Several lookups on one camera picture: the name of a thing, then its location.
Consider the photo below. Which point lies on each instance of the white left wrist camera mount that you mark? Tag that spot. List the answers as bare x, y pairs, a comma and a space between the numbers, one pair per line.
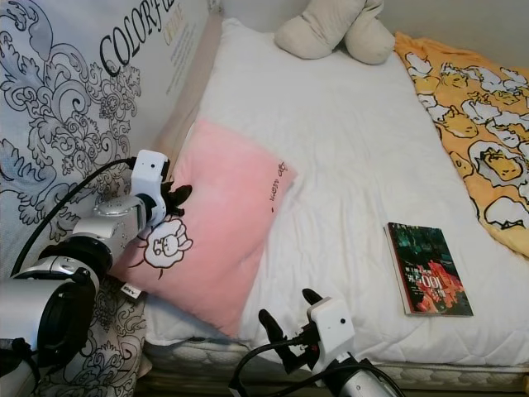
149, 175

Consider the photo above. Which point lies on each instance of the beige padded headboard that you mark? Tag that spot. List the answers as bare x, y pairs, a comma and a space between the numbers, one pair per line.
186, 91

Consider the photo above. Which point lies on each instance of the dark book with red cover art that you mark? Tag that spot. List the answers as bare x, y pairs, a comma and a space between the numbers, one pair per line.
428, 269

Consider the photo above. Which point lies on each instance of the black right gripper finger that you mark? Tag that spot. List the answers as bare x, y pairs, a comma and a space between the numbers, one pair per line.
271, 327
312, 298

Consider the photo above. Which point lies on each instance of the beige plush toy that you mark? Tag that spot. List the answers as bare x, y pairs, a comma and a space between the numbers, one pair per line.
339, 33

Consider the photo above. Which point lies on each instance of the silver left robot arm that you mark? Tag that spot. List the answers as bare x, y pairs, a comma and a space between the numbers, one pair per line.
50, 306

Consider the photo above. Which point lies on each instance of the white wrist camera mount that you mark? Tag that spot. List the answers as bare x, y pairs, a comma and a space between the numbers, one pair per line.
331, 327
149, 175

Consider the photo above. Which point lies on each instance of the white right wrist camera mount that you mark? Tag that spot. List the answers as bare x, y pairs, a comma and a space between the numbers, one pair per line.
331, 327

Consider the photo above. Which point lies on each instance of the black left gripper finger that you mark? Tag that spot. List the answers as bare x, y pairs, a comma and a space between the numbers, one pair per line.
175, 209
180, 192

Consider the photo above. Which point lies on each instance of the white fabric with scroll print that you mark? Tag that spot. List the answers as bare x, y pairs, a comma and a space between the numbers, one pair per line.
66, 83

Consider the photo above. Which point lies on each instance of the yellow cartoon print blanket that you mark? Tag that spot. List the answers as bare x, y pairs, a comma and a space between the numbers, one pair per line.
471, 124

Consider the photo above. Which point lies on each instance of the white quilt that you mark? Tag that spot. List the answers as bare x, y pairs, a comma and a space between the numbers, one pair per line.
347, 157

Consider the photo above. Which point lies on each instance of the pink pillow with sheep print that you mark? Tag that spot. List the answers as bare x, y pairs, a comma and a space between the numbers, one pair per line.
227, 215

